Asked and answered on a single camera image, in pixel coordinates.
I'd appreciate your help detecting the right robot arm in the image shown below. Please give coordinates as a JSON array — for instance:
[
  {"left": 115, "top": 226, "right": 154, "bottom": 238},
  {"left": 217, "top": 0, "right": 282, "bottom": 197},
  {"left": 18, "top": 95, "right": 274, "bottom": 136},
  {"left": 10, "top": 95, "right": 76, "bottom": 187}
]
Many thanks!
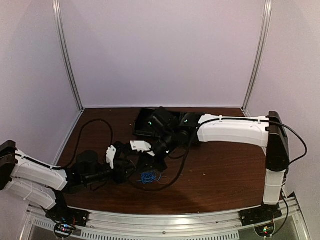
[{"left": 130, "top": 107, "right": 290, "bottom": 221}]

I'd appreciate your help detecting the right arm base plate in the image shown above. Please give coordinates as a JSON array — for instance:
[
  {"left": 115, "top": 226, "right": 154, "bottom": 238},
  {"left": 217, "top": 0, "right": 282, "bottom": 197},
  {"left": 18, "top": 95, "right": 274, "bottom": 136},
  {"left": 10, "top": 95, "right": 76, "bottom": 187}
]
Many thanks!
[{"left": 239, "top": 203, "right": 282, "bottom": 227}]

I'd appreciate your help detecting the black camera cable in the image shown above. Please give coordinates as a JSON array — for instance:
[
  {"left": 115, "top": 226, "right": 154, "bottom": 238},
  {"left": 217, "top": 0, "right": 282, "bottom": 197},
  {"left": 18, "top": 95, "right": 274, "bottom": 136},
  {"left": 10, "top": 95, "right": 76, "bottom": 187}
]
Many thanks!
[
  {"left": 56, "top": 119, "right": 113, "bottom": 171},
  {"left": 128, "top": 134, "right": 198, "bottom": 192}
]

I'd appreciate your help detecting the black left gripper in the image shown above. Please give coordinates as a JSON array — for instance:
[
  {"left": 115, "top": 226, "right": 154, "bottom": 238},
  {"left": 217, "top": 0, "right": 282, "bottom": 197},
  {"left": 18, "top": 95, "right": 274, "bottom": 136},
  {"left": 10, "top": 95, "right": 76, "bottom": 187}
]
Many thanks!
[{"left": 83, "top": 158, "right": 137, "bottom": 186}]

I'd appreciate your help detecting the black right camera cable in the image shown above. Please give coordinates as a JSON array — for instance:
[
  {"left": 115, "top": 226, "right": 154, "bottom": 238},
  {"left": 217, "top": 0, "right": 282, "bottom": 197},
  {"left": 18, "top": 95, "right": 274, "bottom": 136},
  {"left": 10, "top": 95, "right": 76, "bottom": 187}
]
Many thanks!
[{"left": 128, "top": 134, "right": 198, "bottom": 192}]

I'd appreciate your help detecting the aluminium corner post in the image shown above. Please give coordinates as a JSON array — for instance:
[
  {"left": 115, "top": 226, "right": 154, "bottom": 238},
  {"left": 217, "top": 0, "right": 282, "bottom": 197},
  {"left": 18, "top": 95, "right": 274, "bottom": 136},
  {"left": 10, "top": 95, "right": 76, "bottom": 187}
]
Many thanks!
[
  {"left": 241, "top": 0, "right": 273, "bottom": 117},
  {"left": 52, "top": 0, "right": 84, "bottom": 112}
]

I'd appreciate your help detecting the blue cable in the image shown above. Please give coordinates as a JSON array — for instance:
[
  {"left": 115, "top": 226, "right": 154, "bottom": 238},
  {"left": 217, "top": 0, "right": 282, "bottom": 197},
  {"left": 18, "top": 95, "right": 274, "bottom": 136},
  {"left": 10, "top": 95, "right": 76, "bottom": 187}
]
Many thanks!
[{"left": 136, "top": 170, "right": 163, "bottom": 185}]

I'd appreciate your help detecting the aluminium left corner post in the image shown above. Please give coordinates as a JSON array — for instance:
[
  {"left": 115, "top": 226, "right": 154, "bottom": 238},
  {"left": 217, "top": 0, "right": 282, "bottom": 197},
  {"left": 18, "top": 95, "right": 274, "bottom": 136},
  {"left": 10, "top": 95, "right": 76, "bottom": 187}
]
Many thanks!
[{"left": 52, "top": 0, "right": 84, "bottom": 112}]

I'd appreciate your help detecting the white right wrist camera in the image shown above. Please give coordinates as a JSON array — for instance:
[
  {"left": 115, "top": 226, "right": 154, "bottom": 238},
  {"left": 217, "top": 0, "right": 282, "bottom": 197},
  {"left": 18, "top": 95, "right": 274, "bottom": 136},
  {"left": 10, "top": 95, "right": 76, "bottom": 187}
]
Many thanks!
[{"left": 130, "top": 140, "right": 155, "bottom": 157}]

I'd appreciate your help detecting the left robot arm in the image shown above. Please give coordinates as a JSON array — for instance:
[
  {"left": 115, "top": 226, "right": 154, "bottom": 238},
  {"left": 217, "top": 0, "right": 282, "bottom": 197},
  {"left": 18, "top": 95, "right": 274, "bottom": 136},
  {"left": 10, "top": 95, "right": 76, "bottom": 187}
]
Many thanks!
[{"left": 0, "top": 140, "right": 136, "bottom": 222}]

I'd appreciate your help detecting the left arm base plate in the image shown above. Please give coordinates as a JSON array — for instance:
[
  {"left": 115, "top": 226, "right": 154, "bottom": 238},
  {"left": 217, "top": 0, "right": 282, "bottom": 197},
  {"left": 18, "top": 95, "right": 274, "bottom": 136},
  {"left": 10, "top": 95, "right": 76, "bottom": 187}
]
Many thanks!
[{"left": 44, "top": 207, "right": 90, "bottom": 227}]

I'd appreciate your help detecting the black three-compartment bin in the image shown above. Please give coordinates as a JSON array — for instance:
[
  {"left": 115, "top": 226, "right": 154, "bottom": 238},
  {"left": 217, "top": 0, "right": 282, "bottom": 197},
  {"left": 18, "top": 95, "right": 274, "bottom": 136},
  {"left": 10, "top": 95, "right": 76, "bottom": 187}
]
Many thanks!
[{"left": 131, "top": 107, "right": 203, "bottom": 148}]

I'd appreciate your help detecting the aluminium front rail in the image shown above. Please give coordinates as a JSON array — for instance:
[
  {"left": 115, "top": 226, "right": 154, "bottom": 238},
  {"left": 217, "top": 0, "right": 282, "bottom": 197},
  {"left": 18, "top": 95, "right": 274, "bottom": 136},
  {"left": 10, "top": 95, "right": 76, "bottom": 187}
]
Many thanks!
[{"left": 18, "top": 197, "right": 311, "bottom": 240}]

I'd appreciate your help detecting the aluminium right corner post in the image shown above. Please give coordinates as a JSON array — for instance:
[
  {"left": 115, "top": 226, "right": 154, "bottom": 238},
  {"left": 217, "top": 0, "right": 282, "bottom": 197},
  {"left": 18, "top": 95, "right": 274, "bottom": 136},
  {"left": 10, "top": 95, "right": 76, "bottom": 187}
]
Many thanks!
[{"left": 241, "top": 0, "right": 273, "bottom": 117}]

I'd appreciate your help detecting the black left camera cable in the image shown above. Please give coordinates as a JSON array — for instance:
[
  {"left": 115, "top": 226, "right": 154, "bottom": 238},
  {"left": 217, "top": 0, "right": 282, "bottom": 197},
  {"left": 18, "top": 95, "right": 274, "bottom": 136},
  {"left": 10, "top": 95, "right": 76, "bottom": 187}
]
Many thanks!
[{"left": 56, "top": 119, "right": 113, "bottom": 171}]

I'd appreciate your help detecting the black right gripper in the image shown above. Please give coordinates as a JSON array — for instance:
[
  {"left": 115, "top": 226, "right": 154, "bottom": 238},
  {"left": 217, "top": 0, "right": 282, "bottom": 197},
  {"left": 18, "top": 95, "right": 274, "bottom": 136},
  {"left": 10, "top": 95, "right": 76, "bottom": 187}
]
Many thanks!
[{"left": 136, "top": 130, "right": 179, "bottom": 174}]

